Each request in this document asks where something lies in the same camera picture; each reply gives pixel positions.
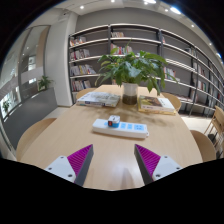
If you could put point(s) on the group of round ceiling lights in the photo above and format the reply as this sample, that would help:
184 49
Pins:
175 10

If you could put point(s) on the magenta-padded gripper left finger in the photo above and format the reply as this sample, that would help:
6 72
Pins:
59 166

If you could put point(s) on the grey-white cover book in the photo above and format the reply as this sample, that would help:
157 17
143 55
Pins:
98 99

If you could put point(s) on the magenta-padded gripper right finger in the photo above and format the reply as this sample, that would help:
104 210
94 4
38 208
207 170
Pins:
166 165

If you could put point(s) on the white and blue charger block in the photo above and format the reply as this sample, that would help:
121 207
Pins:
113 122

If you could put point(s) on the beige round-back chair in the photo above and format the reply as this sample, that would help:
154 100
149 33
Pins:
83 92
31 135
174 101
205 146

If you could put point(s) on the grey shelf unit with books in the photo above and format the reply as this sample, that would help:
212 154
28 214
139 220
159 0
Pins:
96 45

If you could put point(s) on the wooden slatted chair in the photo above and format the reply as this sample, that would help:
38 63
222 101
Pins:
218 118

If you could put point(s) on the small green background plant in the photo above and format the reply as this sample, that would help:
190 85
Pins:
5 105
45 82

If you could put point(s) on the white power strip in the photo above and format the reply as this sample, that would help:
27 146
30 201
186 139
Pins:
131 129

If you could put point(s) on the green potted plant, white pot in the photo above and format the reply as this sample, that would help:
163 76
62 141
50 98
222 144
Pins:
130 71

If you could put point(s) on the book with colourful picture cover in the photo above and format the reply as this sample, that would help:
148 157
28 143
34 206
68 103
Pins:
155 102

